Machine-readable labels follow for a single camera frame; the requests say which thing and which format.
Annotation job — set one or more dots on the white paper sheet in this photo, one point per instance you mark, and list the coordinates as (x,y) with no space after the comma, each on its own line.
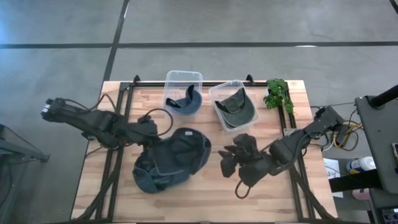
(332,174)

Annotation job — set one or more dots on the navy blue baseball cap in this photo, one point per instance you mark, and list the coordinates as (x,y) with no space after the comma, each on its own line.
(189,149)

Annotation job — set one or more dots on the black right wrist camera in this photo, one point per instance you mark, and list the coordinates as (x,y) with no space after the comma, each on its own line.
(252,177)

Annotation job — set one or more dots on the grey metal stand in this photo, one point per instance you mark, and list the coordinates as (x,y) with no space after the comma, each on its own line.
(15,155)

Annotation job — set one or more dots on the clear plastic bin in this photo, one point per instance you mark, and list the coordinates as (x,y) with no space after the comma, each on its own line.
(217,90)
(174,77)

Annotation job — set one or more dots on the medium blue baseball cap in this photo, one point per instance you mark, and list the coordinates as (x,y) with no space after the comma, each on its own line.
(186,104)

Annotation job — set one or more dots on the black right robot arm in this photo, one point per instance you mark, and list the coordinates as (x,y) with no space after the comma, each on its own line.
(326,118)

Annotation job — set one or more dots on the green leafy plant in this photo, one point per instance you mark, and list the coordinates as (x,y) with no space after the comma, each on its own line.
(277,93)

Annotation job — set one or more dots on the black pole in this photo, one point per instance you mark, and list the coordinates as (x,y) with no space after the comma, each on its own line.
(385,96)

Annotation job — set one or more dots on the pink object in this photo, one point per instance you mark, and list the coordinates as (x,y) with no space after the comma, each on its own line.
(360,194)

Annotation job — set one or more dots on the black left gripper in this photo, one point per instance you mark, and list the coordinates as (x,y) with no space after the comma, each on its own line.
(147,130)

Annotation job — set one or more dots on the grey blue baseball cap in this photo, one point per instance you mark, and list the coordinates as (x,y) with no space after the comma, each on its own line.
(237,102)

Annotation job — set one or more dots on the white spray can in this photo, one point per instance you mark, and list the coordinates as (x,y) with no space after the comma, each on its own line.
(360,165)

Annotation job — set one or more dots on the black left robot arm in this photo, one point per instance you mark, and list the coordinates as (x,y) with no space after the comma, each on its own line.
(93,119)

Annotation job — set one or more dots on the grey side table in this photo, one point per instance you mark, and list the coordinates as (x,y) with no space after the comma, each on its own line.
(376,140)

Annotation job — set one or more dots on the black aluminium table frame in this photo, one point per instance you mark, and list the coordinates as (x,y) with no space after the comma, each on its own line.
(224,84)

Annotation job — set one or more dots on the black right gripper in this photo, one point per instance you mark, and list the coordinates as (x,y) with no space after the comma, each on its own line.
(258,160)

